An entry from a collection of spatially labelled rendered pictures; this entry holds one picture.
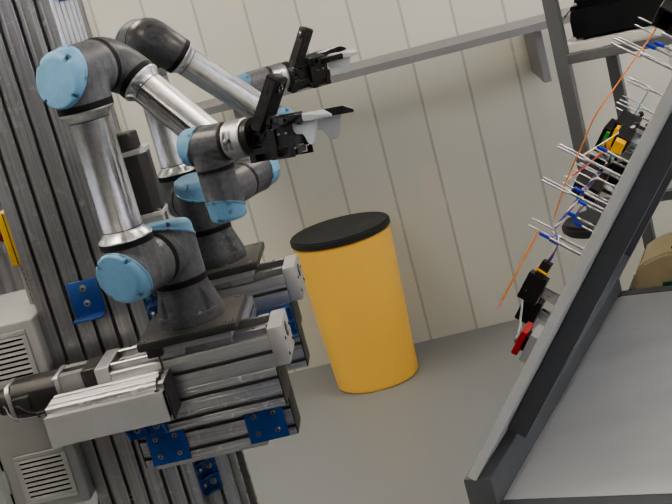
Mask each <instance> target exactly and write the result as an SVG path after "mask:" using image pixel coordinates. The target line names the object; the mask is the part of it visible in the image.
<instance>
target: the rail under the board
mask: <svg viewBox="0 0 672 504"><path fill-rule="evenodd" d="M620 292H621V285H620V280H618V281H617V283H616V285H615V286H614V287H613V288H612V290H611V292H610V294H609V295H608V297H607V299H606V300H605V302H604V304H603V305H602V307H601V309H600V311H599V312H598V314H597V316H596V317H595V319H594V321H593V323H592V324H591V326H590V328H589V329H588V331H587V333H586V334H585V336H584V338H583V340H582V341H581V343H580V345H579V346H578V348H577V350H576V352H575V353H574V355H573V357H572V358H571V360H570V362H569V363H568V365H567V367H566V369H565V370H564V372H563V374H562V375H561V377H560V379H559V381H558V382H557V384H556V386H555V387H554V389H553V391H552V392H551V394H550V396H549V398H548V399H547V401H546V403H545V404H544V406H543V408H542V410H541V411H540V413H539V415H538V417H537V419H536V421H535V423H534V425H533V426H532V428H531V430H530V432H529V434H528V435H527V437H526V438H524V437H523V436H521V435H519V434H517V433H515V432H514V431H512V430H510V429H508V430H507V432H506V434H505V435H504V437H503V438H502V440H501V442H500V443H499V445H498V446H497V448H496V450H495V451H494V453H493V454H492V456H491V458H490V459H489V461H488V463H487V464H486V466H485V467H484V469H483V471H482V472H481V474H480V475H479V477H478V479H477V480H476V481H475V480H472V479H471V478H469V477H468V475H469V473H470V471H471V469H472V467H473V466H472V467H471V469H470V470H469V472H468V474H467V475H466V477H465V478H464V484H465V488H466V492H467V495H468V499H469V503H470V504H501V502H502V501H503V499H504V497H505V495H506V494H507V492H508V490H509V488H510V487H511V485H512V483H513V481H514V479H515V478H516V476H517V474H518V472H519V471H520V469H521V467H522V465H523V464H524V462H525V460H526V458H527V457H528V455H529V453H530V451H531V449H532V448H533V446H534V444H535V442H536V441H537V439H538V437H539V435H540V434H541V432H542V430H543V428H544V426H545V425H546V423H547V421H548V419H549V418H550V416H551V414H552V412H553V411H554V409H555V407H556V405H557V404H558V402H559V400H560V398H561V396H562V395H563V393H564V391H565V389H566V388H567V386H568V384H569V382H570V381H571V379H572V377H573V375H574V373H575V372H576V370H577V368H578V366H579V365H580V363H581V361H582V359H583V358H584V356H585V354H586V352H587V350H588V349H589V347H590V345H591V343H592V342H593V340H594V338H595V336H596V335H597V333H598V331H599V329H600V328H601V326H602V324H603V322H604V320H605V319H606V317H607V315H608V313H609V312H610V310H611V308H612V306H613V305H614V303H615V301H616V299H617V297H618V296H619V294H620Z"/></svg>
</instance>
